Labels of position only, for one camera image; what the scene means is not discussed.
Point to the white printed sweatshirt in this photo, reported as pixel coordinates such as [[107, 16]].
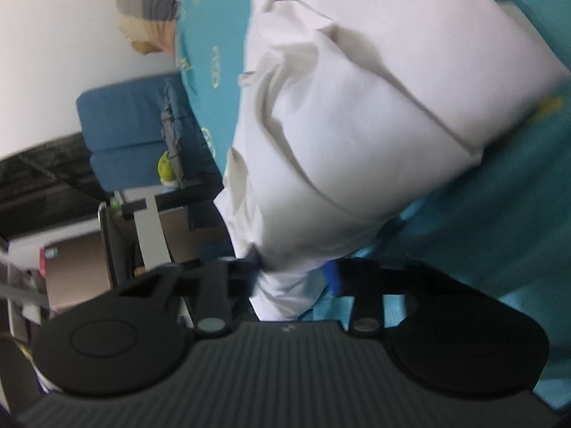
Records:
[[357, 120]]

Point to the teal patterned bed sheet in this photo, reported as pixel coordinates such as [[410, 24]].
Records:
[[209, 31]]

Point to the blue covered chair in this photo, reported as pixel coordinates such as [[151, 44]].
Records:
[[120, 116]]

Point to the grey cloth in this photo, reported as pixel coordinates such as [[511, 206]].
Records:
[[170, 129]]

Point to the dark cabinet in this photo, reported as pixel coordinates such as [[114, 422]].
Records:
[[40, 187]]

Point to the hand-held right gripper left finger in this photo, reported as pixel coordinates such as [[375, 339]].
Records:
[[243, 274]]

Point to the yellow plush toy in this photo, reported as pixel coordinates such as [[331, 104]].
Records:
[[166, 169]]

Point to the dark chair with white backrest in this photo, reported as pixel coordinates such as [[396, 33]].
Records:
[[149, 232]]

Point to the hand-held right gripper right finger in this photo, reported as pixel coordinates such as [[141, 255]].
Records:
[[333, 278]]

